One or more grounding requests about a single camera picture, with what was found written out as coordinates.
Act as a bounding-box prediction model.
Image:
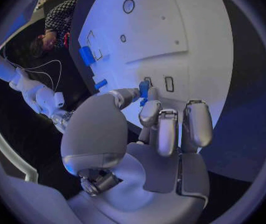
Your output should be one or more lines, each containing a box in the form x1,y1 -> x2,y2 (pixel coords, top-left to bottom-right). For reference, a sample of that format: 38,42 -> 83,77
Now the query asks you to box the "blue plug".
138,80 -> 154,108

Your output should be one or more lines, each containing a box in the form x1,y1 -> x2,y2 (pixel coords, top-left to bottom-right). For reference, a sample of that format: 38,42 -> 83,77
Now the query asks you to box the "white task board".
68,0 -> 236,155

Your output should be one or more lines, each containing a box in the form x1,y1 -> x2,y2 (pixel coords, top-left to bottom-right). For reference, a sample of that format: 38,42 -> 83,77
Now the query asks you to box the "blue peg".
93,79 -> 109,91

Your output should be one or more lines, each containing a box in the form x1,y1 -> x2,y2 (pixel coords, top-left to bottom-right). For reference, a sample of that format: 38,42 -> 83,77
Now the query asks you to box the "white cable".
2,45 -> 56,88
23,59 -> 63,91

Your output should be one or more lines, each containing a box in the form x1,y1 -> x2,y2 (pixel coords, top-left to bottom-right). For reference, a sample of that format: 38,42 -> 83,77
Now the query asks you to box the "person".
28,0 -> 81,59

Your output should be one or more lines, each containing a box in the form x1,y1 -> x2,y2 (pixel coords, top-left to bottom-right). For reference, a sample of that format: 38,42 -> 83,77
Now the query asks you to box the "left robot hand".
59,87 -> 214,224

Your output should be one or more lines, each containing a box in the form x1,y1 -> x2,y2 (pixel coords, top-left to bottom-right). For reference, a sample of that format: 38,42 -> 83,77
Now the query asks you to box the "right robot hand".
50,108 -> 76,134

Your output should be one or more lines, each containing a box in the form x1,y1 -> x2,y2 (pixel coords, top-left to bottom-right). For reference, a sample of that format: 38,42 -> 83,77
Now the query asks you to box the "blue block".
78,46 -> 97,67

